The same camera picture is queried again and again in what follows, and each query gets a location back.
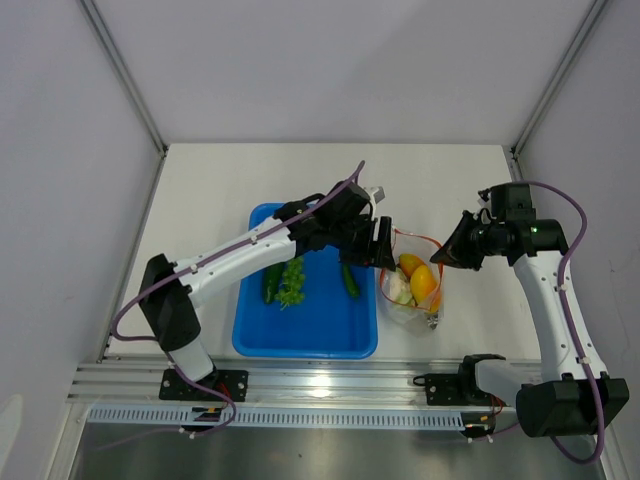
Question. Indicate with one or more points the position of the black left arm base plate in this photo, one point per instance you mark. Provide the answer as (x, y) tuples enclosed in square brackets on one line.
[(231, 383)]

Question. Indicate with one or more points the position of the green grape bunch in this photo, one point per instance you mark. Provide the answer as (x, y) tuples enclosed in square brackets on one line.
[(292, 281)]

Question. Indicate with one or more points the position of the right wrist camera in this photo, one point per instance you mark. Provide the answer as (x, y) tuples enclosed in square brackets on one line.
[(509, 202)]

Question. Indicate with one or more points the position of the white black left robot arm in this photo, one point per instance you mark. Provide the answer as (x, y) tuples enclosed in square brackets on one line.
[(172, 292)]

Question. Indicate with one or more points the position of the white green cabbage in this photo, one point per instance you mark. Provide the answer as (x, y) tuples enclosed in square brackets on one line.
[(399, 289)]

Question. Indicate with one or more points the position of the dark green cucumber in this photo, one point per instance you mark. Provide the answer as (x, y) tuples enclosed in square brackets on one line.
[(271, 282)]

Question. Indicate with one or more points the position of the aluminium mounting rail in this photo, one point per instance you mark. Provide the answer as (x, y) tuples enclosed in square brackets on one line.
[(271, 383)]

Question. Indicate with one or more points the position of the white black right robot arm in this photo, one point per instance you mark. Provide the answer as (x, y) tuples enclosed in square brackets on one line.
[(576, 394)]

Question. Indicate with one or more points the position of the red orange mango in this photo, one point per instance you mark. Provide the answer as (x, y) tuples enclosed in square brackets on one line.
[(409, 263)]

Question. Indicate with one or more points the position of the clear zip top bag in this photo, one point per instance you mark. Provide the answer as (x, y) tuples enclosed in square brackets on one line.
[(412, 319)]

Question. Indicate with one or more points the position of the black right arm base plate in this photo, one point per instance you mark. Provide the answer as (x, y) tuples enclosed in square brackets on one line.
[(450, 389)]

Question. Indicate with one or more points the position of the yellow orange mango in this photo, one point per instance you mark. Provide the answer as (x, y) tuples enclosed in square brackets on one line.
[(425, 289)]

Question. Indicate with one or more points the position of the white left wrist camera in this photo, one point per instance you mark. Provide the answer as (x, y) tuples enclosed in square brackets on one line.
[(376, 195)]

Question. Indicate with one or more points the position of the green chili pepper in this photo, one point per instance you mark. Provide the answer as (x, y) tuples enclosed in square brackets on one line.
[(350, 283)]

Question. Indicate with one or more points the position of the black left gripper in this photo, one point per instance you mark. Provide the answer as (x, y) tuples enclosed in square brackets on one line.
[(373, 253)]

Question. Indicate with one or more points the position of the white slotted cable duct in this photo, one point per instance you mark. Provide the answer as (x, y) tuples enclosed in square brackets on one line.
[(428, 420)]

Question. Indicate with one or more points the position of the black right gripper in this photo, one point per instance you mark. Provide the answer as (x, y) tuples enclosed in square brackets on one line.
[(454, 252)]

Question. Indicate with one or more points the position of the blue plastic tray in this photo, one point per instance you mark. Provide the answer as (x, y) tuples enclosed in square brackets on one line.
[(328, 324)]

